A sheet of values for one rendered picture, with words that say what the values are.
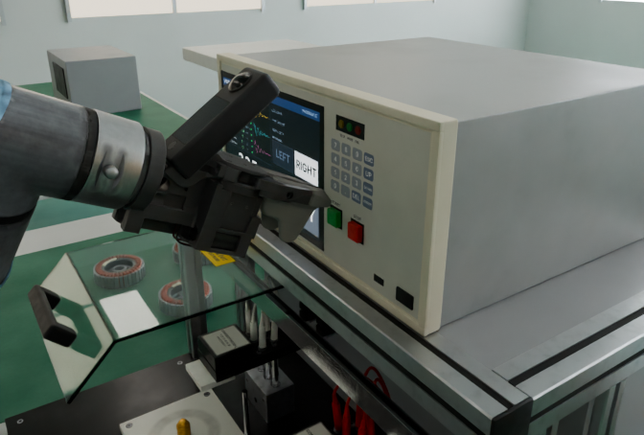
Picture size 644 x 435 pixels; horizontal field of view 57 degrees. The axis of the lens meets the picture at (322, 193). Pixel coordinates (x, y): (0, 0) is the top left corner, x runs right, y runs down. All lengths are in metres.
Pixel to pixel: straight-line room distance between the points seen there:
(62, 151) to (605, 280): 0.56
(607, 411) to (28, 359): 0.98
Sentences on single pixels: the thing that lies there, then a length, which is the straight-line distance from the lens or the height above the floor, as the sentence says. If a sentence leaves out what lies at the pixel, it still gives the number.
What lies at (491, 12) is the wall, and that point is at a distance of 7.86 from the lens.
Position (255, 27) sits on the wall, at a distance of 5.83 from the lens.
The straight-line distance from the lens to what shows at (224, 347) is 0.89.
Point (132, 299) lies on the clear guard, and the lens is 0.74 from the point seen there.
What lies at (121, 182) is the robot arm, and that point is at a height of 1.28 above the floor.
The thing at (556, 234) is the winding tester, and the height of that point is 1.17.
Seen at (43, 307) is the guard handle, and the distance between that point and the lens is 0.77.
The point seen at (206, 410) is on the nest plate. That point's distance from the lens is 1.00.
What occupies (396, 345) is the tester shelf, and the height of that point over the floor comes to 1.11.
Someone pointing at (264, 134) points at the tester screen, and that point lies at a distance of 0.74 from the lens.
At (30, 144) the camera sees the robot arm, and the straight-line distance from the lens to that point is 0.46.
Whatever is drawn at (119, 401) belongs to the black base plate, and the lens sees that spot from 1.07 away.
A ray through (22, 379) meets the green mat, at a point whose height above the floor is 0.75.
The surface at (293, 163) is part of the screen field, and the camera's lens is 0.69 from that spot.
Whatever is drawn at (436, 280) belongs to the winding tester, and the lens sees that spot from 0.54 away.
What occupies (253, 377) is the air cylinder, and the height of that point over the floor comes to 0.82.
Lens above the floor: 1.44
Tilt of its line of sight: 22 degrees down
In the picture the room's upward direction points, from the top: straight up
